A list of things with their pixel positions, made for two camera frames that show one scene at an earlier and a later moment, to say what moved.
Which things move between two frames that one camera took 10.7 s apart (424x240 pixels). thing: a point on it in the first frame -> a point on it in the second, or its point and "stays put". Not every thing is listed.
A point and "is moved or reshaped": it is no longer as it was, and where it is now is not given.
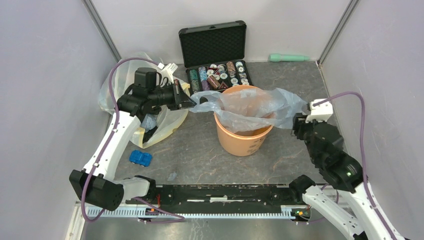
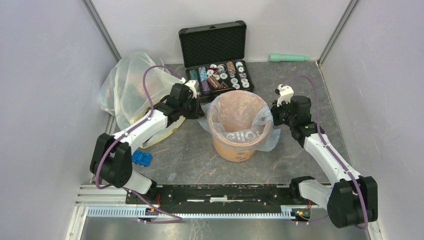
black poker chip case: (214, 55) stays put
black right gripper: (299, 121) -> (275, 110)
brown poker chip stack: (213, 82) stays put
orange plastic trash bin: (244, 143) is moved or reshaped
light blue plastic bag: (238, 108) is moved or reshaped
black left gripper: (181, 100) -> (198, 112)
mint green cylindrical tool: (278, 57) stays put
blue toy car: (142, 158) stays put
